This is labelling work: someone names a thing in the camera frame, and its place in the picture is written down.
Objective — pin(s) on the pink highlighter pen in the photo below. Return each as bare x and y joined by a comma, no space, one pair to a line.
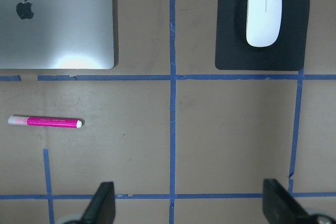
45,122

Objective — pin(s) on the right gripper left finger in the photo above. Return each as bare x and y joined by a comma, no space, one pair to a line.
102,206

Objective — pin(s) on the grey closed laptop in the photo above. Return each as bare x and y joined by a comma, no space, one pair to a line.
57,34

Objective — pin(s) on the white computer mouse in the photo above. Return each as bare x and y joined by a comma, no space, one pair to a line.
263,21

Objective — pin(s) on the black mousepad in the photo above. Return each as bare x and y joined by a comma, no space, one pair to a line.
232,51

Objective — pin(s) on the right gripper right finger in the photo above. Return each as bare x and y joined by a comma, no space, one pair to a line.
279,207

